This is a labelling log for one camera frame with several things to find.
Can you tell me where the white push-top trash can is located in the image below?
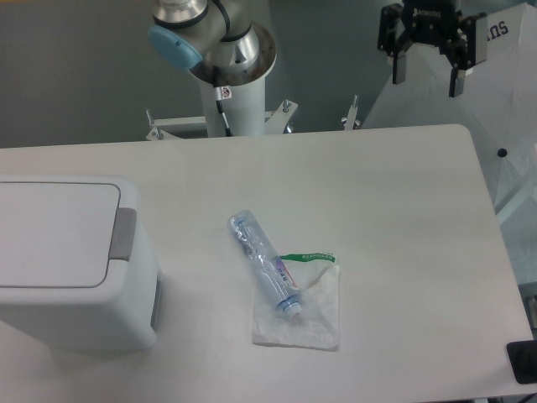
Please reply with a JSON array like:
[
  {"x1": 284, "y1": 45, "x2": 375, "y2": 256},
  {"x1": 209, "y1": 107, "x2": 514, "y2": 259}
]
[{"x1": 1, "y1": 174, "x2": 161, "y2": 351}]

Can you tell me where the black device at table edge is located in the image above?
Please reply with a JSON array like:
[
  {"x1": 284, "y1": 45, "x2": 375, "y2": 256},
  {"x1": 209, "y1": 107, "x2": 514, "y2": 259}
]
[{"x1": 506, "y1": 340, "x2": 536, "y2": 385}]

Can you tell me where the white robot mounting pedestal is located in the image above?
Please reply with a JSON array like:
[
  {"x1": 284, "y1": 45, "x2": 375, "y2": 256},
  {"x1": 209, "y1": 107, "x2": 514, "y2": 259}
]
[{"x1": 144, "y1": 75, "x2": 362, "y2": 142}]

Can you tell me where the clear plastic water bottle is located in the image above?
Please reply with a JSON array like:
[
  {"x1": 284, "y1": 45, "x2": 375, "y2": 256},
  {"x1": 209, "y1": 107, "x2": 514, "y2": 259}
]
[{"x1": 227, "y1": 210, "x2": 302, "y2": 322}]

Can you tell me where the white Superior umbrella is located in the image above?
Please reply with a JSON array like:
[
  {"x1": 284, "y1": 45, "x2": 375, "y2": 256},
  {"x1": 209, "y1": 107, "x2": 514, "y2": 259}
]
[{"x1": 363, "y1": 3, "x2": 536, "y2": 284}]

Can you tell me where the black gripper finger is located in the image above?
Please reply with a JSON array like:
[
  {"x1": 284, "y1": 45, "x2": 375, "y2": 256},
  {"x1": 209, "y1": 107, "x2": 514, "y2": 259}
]
[
  {"x1": 378, "y1": 3, "x2": 416, "y2": 85},
  {"x1": 446, "y1": 13, "x2": 487, "y2": 97}
]

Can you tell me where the white plastic bag green stripe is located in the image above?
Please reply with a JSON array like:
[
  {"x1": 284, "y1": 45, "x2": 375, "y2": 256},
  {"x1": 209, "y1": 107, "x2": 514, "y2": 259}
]
[{"x1": 252, "y1": 252, "x2": 340, "y2": 351}]

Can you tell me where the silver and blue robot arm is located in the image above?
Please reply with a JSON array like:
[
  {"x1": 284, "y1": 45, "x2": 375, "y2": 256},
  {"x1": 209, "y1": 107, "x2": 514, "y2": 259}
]
[{"x1": 148, "y1": 1, "x2": 488, "y2": 97}]

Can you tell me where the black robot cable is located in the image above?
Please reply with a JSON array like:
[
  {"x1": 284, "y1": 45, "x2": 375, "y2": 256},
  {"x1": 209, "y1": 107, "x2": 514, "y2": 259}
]
[{"x1": 211, "y1": 66, "x2": 234, "y2": 138}]

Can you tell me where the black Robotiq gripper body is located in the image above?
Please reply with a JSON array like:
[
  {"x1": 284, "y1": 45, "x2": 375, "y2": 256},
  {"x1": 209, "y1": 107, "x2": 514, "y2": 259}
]
[{"x1": 398, "y1": 1, "x2": 463, "y2": 55}]

